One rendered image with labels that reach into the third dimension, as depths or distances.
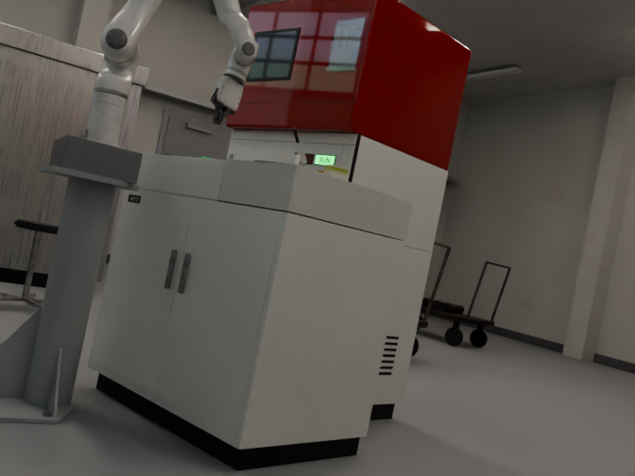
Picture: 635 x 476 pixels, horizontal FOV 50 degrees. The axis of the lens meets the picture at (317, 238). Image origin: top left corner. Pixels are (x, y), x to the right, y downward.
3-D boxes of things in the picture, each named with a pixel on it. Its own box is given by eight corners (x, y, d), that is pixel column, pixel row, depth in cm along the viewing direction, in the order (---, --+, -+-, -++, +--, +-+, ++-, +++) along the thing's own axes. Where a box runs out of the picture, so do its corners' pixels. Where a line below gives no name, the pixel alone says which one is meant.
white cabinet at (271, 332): (206, 384, 317) (241, 213, 318) (362, 458, 250) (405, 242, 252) (78, 386, 270) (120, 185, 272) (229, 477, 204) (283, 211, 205)
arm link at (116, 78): (90, 88, 234) (103, 22, 235) (98, 100, 252) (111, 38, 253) (126, 95, 236) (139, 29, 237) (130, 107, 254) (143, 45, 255)
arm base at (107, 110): (82, 139, 226) (94, 85, 227) (64, 141, 241) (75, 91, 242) (135, 153, 238) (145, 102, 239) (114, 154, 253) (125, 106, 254)
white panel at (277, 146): (219, 210, 333) (235, 130, 334) (341, 230, 277) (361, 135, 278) (214, 208, 331) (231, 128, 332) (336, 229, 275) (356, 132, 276)
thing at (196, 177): (152, 192, 275) (159, 158, 276) (238, 205, 237) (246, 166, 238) (132, 187, 268) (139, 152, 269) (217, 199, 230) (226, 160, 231)
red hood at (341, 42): (326, 161, 383) (348, 59, 384) (448, 171, 327) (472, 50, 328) (223, 126, 328) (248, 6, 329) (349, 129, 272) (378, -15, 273)
